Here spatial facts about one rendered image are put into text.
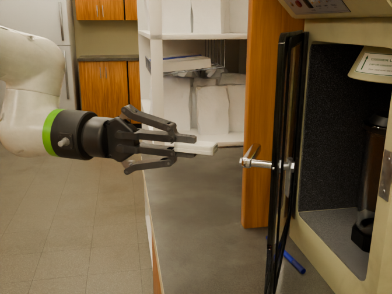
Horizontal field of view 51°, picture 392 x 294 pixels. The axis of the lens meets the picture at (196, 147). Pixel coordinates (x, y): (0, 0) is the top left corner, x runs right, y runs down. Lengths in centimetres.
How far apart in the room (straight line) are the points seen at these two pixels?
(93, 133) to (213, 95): 112
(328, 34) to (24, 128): 57
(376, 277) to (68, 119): 57
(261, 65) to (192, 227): 40
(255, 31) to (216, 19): 91
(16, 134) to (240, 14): 131
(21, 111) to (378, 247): 64
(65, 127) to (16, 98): 12
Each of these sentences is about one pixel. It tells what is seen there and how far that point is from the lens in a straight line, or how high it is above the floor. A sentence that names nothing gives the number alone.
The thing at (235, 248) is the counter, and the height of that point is 94.
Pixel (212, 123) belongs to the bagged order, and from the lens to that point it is 183.
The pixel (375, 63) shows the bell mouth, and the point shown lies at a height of 134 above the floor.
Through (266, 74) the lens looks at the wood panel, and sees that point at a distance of 89.
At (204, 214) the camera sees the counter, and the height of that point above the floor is 94.
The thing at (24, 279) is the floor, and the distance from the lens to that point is 265.
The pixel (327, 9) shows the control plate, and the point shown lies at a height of 142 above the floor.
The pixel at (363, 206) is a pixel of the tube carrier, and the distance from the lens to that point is 78.
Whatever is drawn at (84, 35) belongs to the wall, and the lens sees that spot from 604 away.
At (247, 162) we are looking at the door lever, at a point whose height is 120.
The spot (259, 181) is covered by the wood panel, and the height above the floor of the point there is 106.
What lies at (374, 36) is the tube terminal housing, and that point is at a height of 138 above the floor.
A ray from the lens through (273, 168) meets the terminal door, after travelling 58.
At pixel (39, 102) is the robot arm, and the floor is 126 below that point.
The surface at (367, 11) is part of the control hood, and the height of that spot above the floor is 142.
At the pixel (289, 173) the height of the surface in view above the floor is 119.
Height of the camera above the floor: 140
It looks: 17 degrees down
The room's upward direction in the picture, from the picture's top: straight up
